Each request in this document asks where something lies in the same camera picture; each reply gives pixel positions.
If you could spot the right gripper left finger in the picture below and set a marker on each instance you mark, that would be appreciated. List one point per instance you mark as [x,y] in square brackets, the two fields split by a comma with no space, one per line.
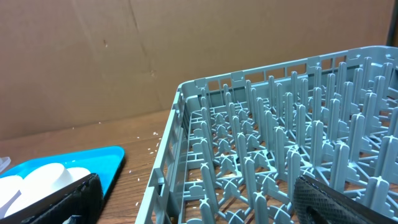
[79,202]

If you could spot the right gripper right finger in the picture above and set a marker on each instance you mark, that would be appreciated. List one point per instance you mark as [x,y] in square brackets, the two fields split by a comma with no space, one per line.
[316,203]

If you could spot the pale green bowl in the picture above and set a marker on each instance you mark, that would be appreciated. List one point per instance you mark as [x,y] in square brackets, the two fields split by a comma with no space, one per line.
[11,188]

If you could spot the white plastic cup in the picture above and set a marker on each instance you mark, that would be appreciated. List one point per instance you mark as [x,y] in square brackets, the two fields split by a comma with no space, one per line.
[40,183]

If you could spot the grey dishwasher rack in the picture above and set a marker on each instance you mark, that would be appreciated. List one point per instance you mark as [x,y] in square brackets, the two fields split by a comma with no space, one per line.
[235,144]

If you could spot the teal plastic serving tray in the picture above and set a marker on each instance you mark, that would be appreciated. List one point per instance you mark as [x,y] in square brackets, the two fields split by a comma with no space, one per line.
[105,161]

